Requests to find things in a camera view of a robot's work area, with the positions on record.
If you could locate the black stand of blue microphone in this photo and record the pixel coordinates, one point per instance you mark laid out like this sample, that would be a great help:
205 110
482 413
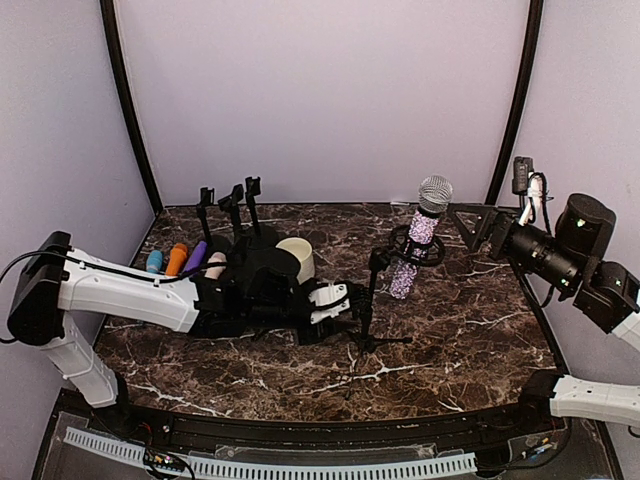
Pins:
206 200

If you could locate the black stand of purple microphone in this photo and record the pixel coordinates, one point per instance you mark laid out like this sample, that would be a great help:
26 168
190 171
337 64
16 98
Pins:
230 204

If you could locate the white slotted cable duct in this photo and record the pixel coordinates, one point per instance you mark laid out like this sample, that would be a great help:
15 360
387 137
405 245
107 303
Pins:
174 466

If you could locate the black front rail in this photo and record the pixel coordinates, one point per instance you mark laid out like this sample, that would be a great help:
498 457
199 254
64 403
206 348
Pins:
481 430

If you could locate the black corner post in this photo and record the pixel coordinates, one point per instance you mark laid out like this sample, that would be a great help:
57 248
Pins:
128 109
520 93

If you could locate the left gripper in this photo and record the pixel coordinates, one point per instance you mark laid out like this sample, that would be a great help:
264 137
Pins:
328 328

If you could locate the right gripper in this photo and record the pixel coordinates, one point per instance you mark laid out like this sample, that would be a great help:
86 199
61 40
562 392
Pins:
503 216

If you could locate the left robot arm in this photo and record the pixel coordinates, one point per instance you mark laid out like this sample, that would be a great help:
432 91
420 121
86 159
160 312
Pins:
221 298

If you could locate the silver glitter microphone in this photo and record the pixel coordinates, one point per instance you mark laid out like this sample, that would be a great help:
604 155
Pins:
434 196

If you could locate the blue toy microphone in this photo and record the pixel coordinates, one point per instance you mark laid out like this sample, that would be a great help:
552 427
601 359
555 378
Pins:
154 262

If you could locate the purple toy microphone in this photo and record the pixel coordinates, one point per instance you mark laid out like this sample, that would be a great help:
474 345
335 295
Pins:
196 258

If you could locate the pale pink toy microphone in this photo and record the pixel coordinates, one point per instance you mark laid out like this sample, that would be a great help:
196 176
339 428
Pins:
218 265

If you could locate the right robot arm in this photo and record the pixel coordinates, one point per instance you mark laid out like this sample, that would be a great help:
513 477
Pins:
571 260

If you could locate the right black corner post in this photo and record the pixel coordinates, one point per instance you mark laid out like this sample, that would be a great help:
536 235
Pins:
520 93

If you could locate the left black corner post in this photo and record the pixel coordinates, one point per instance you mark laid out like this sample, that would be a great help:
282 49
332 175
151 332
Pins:
128 109

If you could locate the cream ceramic mug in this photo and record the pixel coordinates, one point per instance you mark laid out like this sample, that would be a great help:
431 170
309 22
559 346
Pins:
302 250

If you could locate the orange toy microphone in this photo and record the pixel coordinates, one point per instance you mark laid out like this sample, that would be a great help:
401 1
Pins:
177 259

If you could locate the black stand of orange microphone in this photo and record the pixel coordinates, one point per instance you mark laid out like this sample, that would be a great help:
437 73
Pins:
261 234

